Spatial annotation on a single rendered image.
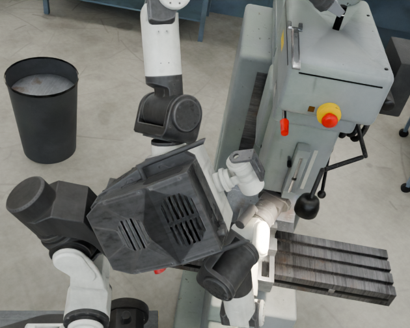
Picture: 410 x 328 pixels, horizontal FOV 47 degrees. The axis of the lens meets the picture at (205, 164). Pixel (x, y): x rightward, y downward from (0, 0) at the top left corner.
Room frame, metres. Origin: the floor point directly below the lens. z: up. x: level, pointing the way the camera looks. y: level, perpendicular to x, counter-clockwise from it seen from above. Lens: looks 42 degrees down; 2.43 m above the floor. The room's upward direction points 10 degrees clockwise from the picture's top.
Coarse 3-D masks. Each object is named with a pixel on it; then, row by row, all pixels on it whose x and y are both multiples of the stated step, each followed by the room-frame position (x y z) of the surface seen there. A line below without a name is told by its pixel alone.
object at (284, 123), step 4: (284, 112) 1.07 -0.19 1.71; (284, 116) 1.05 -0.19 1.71; (280, 120) 1.03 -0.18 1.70; (284, 120) 1.03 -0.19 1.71; (288, 120) 1.04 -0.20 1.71; (280, 124) 1.02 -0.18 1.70; (284, 124) 1.01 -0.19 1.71; (288, 124) 1.02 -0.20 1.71; (280, 128) 1.00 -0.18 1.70; (284, 128) 0.99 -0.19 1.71; (288, 128) 1.01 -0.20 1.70; (284, 132) 0.99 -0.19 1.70
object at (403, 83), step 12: (396, 48) 1.56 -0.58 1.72; (408, 48) 1.57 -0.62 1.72; (396, 60) 1.50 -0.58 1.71; (408, 60) 1.48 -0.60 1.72; (396, 72) 1.46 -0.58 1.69; (408, 72) 1.45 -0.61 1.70; (396, 84) 1.45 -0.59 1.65; (408, 84) 1.45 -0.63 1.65; (396, 96) 1.45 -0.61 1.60; (408, 96) 1.45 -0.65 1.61; (396, 108) 1.45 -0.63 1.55
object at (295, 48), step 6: (288, 24) 1.20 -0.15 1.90; (300, 24) 1.21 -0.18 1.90; (294, 30) 1.17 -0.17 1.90; (300, 30) 1.18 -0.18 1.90; (294, 36) 1.13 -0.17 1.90; (294, 42) 1.10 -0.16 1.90; (294, 48) 1.07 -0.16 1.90; (294, 54) 1.04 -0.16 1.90; (294, 60) 1.01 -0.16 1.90; (294, 66) 0.98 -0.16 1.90; (300, 66) 0.99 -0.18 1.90
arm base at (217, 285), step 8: (232, 232) 0.82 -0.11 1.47; (232, 240) 0.81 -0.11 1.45; (248, 248) 0.79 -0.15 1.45; (216, 256) 0.75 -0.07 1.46; (256, 256) 0.79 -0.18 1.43; (208, 264) 0.72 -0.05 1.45; (200, 272) 0.72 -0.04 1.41; (208, 272) 0.70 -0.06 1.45; (216, 272) 0.70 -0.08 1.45; (200, 280) 0.72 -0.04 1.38; (208, 280) 0.70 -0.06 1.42; (216, 280) 0.69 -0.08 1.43; (224, 280) 0.69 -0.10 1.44; (208, 288) 0.70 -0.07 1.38; (216, 288) 0.69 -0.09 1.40; (224, 288) 0.68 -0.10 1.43; (232, 288) 0.68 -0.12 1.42; (216, 296) 0.69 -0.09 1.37; (224, 296) 0.68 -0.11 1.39; (232, 296) 0.67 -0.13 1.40
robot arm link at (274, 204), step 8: (264, 192) 1.22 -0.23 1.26; (272, 192) 1.22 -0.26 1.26; (264, 200) 1.16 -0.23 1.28; (272, 200) 1.18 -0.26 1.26; (280, 200) 1.19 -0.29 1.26; (288, 200) 1.20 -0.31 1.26; (264, 208) 1.12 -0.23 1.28; (272, 208) 1.13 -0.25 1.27; (280, 208) 1.15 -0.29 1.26; (288, 208) 1.18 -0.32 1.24; (272, 216) 1.10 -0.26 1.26; (272, 224) 1.10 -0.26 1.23
